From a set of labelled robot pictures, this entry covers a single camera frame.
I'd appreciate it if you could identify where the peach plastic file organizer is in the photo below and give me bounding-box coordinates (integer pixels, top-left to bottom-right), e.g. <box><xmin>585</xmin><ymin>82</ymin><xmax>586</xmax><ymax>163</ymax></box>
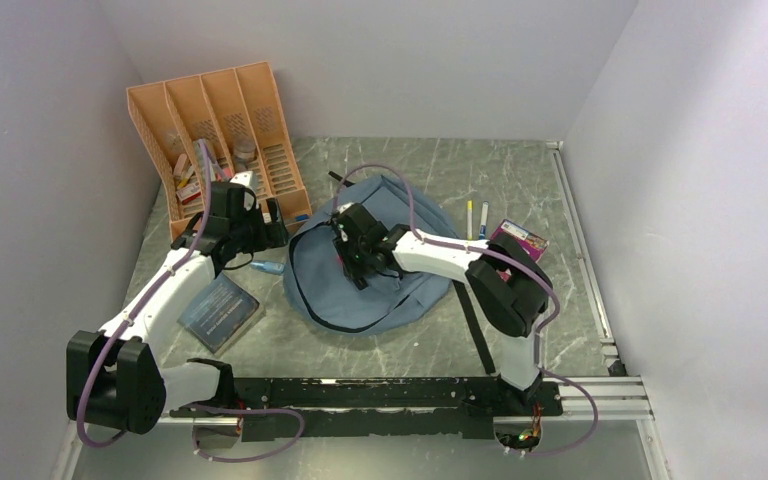
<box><xmin>126</xmin><ymin>62</ymin><xmax>312</xmax><ymax>237</ymax></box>

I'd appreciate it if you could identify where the blue grey student backpack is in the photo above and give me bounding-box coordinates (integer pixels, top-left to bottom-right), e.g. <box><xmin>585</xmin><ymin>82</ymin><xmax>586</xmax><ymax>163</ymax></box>
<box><xmin>283</xmin><ymin>175</ymin><xmax>460</xmax><ymax>335</ymax></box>

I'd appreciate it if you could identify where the purple picture book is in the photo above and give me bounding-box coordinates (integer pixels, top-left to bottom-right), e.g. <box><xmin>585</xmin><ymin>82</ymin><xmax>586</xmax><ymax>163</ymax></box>
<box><xmin>488</xmin><ymin>219</ymin><xmax>549</xmax><ymax>266</ymax></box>

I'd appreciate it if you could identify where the red white small box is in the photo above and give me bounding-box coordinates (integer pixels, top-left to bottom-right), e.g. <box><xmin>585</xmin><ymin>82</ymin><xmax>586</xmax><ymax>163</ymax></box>
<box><xmin>176</xmin><ymin>181</ymin><xmax>202</xmax><ymax>205</ymax></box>

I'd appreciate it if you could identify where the black mounting base rail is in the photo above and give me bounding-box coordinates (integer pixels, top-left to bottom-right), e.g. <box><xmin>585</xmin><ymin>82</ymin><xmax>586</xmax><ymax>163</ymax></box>
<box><xmin>170</xmin><ymin>374</ymin><xmax>564</xmax><ymax>444</ymax></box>

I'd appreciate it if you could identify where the blue correction tape dispenser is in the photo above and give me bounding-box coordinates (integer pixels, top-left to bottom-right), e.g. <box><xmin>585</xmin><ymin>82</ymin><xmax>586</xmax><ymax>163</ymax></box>
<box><xmin>250</xmin><ymin>260</ymin><xmax>285</xmax><ymax>276</ymax></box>

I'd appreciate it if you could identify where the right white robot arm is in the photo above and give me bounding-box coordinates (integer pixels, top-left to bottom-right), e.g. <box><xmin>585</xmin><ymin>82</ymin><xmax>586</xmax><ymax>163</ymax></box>
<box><xmin>328</xmin><ymin>203</ymin><xmax>559</xmax><ymax>414</ymax></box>

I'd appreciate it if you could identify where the grey round jar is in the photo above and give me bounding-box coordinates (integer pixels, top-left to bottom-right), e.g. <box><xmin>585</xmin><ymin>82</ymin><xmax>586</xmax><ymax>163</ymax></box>
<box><xmin>232</xmin><ymin>137</ymin><xmax>257</xmax><ymax>170</ymax></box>

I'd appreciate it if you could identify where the white marker blue cap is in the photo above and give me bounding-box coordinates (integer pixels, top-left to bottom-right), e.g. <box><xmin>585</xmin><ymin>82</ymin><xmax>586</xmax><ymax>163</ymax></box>
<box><xmin>478</xmin><ymin>201</ymin><xmax>489</xmax><ymax>239</ymax></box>

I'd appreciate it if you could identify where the dark blue hardcover book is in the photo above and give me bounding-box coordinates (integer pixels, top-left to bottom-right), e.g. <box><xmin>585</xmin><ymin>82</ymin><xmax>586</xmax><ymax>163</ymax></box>
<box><xmin>178</xmin><ymin>273</ymin><xmax>266</xmax><ymax>355</ymax></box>

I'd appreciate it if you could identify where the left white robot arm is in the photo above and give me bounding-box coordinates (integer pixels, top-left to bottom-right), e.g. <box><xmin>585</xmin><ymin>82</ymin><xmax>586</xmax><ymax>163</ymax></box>
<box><xmin>66</xmin><ymin>172</ymin><xmax>289</xmax><ymax>447</ymax></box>

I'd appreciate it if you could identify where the white marker yellow cap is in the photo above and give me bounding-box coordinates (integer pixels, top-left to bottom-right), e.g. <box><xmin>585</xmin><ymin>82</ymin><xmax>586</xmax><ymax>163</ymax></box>
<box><xmin>466</xmin><ymin>200</ymin><xmax>473</xmax><ymax>240</ymax></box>

